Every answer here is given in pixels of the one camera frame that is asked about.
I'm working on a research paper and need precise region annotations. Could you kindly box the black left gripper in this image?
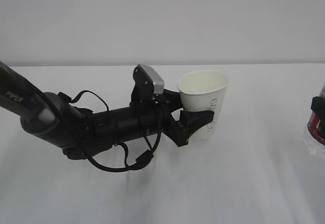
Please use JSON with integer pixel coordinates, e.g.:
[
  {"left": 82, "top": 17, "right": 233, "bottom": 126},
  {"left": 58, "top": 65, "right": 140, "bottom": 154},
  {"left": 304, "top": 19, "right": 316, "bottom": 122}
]
[{"left": 152, "top": 89, "right": 214, "bottom": 147}]

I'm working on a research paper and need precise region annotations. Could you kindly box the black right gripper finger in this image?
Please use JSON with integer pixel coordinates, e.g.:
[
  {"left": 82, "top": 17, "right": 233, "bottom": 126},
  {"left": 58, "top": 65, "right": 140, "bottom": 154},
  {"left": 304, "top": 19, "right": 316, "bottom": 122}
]
[{"left": 311, "top": 97, "right": 325, "bottom": 119}]

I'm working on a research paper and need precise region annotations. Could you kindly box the white paper cup green logo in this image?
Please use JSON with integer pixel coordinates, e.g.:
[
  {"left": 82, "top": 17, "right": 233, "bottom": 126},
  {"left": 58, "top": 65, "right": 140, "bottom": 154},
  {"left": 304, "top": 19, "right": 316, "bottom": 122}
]
[{"left": 178, "top": 70, "right": 228, "bottom": 142}]

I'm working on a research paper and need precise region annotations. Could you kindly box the clear water bottle red label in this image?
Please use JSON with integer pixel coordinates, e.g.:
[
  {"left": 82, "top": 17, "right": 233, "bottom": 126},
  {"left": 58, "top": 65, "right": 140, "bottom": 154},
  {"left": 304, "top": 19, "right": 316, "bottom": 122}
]
[{"left": 302, "top": 85, "right": 324, "bottom": 159}]

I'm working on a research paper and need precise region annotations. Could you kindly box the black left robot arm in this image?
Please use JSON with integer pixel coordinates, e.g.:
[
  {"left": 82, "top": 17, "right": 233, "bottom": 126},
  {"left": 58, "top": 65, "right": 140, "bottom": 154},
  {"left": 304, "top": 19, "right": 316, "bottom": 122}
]
[{"left": 1, "top": 64, "right": 191, "bottom": 160}]

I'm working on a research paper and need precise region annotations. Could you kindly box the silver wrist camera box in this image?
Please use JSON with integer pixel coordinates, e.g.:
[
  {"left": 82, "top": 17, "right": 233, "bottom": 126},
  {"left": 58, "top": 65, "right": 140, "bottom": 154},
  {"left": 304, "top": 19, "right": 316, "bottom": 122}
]
[{"left": 131, "top": 64, "right": 165, "bottom": 102}]

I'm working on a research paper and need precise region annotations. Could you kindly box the black camera cable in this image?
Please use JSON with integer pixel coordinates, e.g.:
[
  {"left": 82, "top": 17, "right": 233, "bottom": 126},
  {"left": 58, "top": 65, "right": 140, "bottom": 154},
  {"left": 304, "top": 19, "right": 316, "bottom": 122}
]
[{"left": 68, "top": 89, "right": 163, "bottom": 173}]

